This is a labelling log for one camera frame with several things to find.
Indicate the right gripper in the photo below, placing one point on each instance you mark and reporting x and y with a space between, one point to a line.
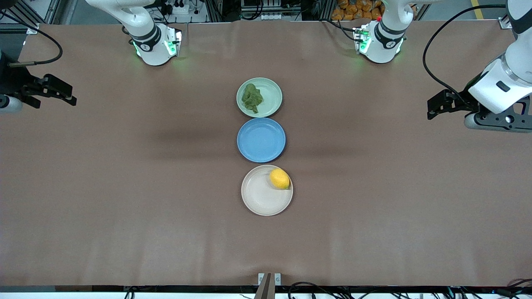
12 82

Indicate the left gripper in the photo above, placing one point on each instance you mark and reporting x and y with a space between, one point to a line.
464 101

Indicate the yellow lemon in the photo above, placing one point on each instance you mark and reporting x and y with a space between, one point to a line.
279 178

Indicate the green lettuce leaf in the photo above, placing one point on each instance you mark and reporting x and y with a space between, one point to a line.
251 99

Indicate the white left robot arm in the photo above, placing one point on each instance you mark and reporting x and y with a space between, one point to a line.
386 41

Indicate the arm base box green LEDs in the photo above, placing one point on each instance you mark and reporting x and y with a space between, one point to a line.
361 39
173 41

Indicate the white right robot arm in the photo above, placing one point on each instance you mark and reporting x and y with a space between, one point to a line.
147 37

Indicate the bag of oranges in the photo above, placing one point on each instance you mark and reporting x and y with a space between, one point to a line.
353 10

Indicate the white power strip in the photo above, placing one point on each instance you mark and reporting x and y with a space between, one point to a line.
181 8

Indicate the brown table cover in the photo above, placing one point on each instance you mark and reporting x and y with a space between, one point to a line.
124 228

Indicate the light green plate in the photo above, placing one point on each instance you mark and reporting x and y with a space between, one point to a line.
270 97

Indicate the blue plate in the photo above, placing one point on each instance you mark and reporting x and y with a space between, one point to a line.
261 140

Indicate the beige plate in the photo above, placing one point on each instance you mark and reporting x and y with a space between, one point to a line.
259 195

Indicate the aluminium frame corner bracket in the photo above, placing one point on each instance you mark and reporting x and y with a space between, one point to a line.
505 23
32 28

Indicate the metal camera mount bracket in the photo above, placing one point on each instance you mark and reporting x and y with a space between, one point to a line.
269 286

